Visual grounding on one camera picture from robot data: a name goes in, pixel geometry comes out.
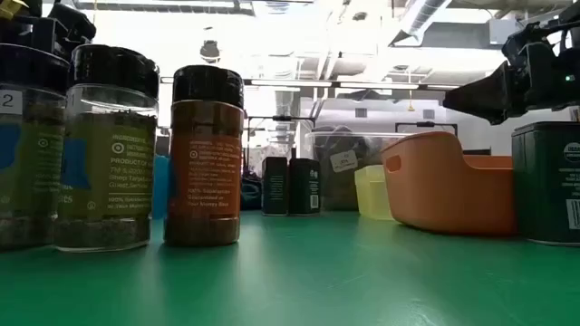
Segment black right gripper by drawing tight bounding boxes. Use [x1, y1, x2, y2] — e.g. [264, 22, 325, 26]
[442, 41, 580, 126]

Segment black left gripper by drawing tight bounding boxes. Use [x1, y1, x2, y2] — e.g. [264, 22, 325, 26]
[0, 3, 97, 59]

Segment dark green spice tin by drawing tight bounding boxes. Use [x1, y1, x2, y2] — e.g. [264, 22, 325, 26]
[261, 156, 289, 216]
[511, 120, 580, 248]
[287, 158, 322, 216]

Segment green-label jar marked two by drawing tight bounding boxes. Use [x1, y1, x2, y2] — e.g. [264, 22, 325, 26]
[0, 43, 69, 251]

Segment green-label jar black lid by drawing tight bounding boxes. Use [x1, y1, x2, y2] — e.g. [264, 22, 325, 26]
[53, 43, 160, 254]

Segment orange plastic bin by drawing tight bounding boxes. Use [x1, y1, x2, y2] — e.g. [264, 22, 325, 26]
[380, 130, 519, 237]

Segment ceiling light strip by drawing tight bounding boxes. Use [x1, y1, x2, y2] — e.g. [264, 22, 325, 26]
[339, 81, 421, 91]
[250, 79, 334, 89]

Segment round ceiling fixture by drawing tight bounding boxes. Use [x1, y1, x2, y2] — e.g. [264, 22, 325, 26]
[199, 39, 222, 64]

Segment yellow-green plastic bin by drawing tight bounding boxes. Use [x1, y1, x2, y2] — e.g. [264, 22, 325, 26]
[353, 164, 396, 222]

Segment clear plastic storage box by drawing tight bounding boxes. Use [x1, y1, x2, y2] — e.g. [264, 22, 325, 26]
[305, 129, 409, 213]

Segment blue plastic bin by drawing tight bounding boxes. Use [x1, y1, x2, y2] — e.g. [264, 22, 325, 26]
[151, 154, 172, 221]

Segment orange-label jar black lid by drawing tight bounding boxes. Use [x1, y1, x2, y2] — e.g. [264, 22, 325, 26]
[163, 64, 246, 248]

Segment yellow cable tag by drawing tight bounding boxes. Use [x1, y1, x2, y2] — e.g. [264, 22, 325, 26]
[0, 0, 29, 20]

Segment ventilation duct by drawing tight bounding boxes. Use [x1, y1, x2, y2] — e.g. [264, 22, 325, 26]
[389, 0, 455, 47]

